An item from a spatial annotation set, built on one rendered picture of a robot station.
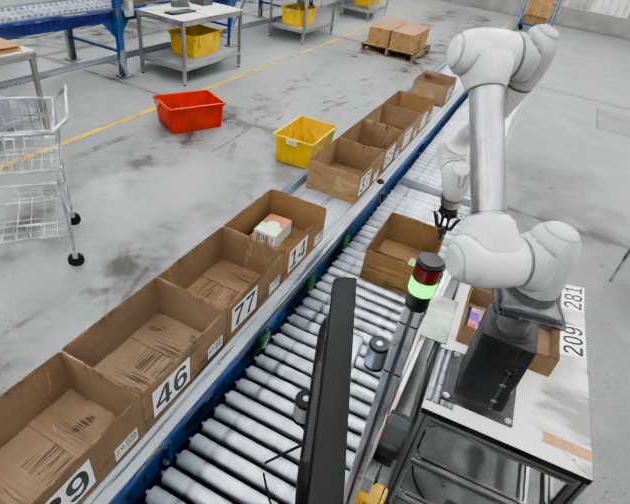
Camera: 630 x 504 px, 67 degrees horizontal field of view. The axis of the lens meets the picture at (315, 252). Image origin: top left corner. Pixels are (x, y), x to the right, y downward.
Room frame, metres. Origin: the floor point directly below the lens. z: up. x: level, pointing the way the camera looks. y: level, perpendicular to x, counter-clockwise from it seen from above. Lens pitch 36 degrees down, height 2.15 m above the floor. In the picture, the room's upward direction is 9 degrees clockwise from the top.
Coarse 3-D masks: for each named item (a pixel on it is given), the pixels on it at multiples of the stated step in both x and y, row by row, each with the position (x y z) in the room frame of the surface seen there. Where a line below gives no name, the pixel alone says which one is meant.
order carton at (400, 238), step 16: (384, 224) 2.02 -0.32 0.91; (400, 224) 2.11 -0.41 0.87; (416, 224) 2.08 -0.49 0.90; (384, 240) 2.10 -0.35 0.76; (400, 240) 2.10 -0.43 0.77; (416, 240) 2.07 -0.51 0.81; (432, 240) 2.05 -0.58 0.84; (368, 256) 1.76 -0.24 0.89; (384, 256) 1.73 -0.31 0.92; (400, 256) 1.97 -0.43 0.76; (416, 256) 2.00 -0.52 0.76; (368, 272) 1.75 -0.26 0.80; (384, 272) 1.73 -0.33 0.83; (400, 272) 1.70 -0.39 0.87; (400, 288) 1.70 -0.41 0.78
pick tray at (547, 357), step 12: (480, 288) 1.70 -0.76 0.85; (468, 300) 1.60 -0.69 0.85; (480, 300) 1.69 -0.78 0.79; (492, 300) 1.67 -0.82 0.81; (456, 336) 1.46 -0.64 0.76; (468, 336) 1.43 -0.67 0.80; (540, 336) 1.55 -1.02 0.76; (552, 336) 1.53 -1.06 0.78; (540, 348) 1.47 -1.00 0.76; (552, 348) 1.46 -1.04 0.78; (540, 360) 1.34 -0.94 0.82; (552, 360) 1.33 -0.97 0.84; (540, 372) 1.33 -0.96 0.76
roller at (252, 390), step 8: (240, 384) 1.06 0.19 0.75; (248, 384) 1.07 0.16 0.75; (256, 384) 1.08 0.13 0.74; (248, 392) 1.04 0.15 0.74; (256, 392) 1.04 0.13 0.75; (264, 392) 1.04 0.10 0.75; (272, 392) 1.05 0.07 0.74; (256, 400) 1.03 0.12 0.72; (264, 400) 1.02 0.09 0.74; (272, 400) 1.02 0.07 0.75; (280, 400) 1.02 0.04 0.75; (288, 400) 1.03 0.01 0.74; (272, 408) 1.01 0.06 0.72; (280, 408) 1.00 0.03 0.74; (288, 408) 1.00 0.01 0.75; (288, 416) 0.98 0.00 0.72; (352, 440) 0.91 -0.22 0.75; (352, 448) 0.90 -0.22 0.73
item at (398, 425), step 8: (392, 416) 0.78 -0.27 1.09; (400, 416) 0.79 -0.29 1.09; (408, 416) 0.79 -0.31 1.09; (392, 424) 0.76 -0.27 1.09; (400, 424) 0.76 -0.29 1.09; (408, 424) 0.76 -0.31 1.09; (384, 432) 0.73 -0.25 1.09; (392, 432) 0.73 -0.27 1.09; (400, 432) 0.74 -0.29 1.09; (408, 432) 0.75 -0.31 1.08; (384, 440) 0.71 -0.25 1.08; (392, 440) 0.71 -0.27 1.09; (400, 440) 0.71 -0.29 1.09; (376, 448) 0.70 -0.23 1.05; (384, 448) 0.69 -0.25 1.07; (392, 448) 0.69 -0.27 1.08; (400, 448) 0.70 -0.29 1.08; (392, 456) 0.68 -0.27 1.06; (384, 464) 0.70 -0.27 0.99
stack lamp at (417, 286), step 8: (416, 264) 0.70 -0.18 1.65; (416, 272) 0.69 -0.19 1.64; (424, 272) 0.68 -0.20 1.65; (440, 272) 0.68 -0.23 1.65; (416, 280) 0.68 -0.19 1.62; (424, 280) 0.68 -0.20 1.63; (432, 280) 0.68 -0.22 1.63; (408, 288) 0.70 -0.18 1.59; (416, 288) 0.68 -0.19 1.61; (424, 288) 0.68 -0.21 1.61; (432, 288) 0.68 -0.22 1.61; (416, 296) 0.68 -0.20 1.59; (424, 296) 0.68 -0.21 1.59
